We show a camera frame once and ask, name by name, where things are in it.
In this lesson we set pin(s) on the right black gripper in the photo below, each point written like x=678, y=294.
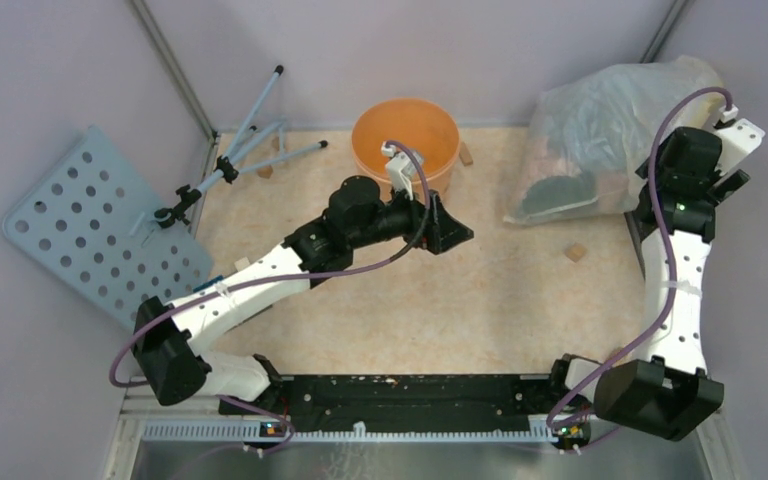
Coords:
x=726, y=185

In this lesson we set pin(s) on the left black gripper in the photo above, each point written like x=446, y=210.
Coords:
x=432, y=227

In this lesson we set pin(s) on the large translucent white trash bag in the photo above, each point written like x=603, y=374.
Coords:
x=586, y=139

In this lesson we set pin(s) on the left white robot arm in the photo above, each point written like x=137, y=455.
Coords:
x=174, y=348

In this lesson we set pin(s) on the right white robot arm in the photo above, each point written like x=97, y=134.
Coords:
x=660, y=384

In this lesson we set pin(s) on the wooden block near bin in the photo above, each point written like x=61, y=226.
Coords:
x=465, y=155

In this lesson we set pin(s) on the orange plastic trash bin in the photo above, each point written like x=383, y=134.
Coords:
x=420, y=125

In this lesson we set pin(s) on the wooden cube on table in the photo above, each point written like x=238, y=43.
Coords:
x=575, y=252

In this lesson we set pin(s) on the wooden block by tripod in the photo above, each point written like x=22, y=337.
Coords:
x=265, y=172

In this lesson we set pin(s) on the small wooden cube left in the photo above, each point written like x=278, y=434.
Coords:
x=241, y=264

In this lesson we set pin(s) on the light blue tripod stand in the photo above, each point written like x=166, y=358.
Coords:
x=227, y=165

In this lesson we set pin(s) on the blue block holder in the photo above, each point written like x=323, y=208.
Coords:
x=208, y=283

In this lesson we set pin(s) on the light blue perforated board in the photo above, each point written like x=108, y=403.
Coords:
x=90, y=222

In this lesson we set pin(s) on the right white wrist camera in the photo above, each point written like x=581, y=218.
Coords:
x=739, y=136

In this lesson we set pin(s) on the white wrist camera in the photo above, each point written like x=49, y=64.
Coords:
x=739, y=136
x=400, y=170

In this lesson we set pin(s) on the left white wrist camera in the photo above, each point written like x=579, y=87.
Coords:
x=400, y=170

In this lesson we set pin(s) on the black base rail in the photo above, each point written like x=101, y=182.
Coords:
x=476, y=403

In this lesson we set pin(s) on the white toothed cable strip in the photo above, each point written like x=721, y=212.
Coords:
x=251, y=431

